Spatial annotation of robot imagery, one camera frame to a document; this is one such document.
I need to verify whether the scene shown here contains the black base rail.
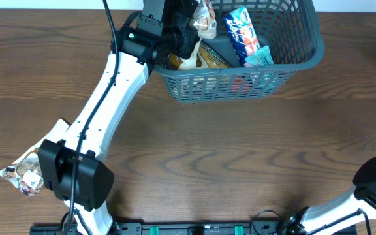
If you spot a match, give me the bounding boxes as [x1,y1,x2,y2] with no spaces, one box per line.
[29,221,357,235]

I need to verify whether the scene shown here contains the multicolour tissue pack strip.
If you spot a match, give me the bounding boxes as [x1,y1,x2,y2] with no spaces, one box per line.
[223,6,261,67]

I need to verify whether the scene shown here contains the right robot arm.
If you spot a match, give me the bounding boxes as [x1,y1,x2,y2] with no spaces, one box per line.
[277,157,376,234]

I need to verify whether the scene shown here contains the orange cracker sleeve package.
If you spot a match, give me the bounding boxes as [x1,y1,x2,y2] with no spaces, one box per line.
[198,40,251,94]

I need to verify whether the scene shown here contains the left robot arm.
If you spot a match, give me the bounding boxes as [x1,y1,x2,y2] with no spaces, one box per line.
[37,0,198,234]

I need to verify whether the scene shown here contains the torn beige snack bag piece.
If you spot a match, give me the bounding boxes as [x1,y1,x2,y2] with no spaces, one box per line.
[0,119,70,197]

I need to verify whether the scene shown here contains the long beige snack bag strip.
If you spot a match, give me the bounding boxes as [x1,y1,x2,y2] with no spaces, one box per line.
[167,0,217,71]

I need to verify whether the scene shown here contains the teal snack bar wrapper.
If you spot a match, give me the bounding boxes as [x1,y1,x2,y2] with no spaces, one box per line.
[243,44,275,89]

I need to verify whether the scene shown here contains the grey plastic basket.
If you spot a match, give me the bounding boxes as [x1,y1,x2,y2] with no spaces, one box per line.
[155,0,324,102]

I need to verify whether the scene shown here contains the beige brown snack bag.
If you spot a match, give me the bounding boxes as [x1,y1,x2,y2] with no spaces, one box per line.
[172,77,217,95]

